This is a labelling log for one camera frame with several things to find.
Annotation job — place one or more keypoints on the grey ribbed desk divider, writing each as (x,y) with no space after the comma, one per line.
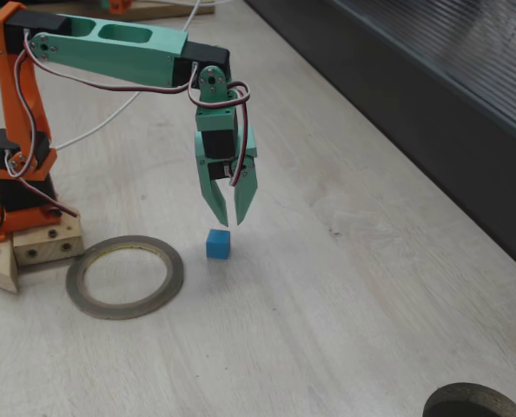
(414,108)

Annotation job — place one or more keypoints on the blue cube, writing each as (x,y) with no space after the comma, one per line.
(218,247)

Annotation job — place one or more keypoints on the wooden base block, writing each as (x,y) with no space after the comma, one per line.
(45,252)

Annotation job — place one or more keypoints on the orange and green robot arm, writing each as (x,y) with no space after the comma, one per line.
(110,52)

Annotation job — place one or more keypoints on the orange leader arm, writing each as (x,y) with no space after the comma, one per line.
(119,5)

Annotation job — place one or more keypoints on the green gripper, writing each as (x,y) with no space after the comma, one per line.
(246,179)

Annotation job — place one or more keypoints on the thin brown wooden board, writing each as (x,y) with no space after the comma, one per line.
(171,12)

